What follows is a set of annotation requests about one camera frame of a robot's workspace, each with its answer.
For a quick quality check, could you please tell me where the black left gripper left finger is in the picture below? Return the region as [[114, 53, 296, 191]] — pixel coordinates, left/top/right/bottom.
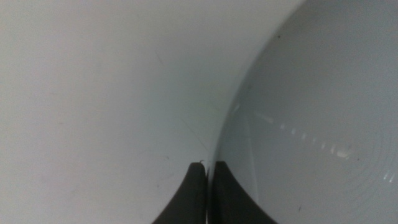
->
[[151, 162, 208, 224]]

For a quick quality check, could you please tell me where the grey shallow bowl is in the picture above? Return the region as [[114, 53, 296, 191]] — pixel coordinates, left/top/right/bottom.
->
[[207, 0, 398, 224]]

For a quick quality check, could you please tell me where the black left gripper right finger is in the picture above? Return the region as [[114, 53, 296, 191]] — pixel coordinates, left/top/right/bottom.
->
[[210, 161, 278, 224]]

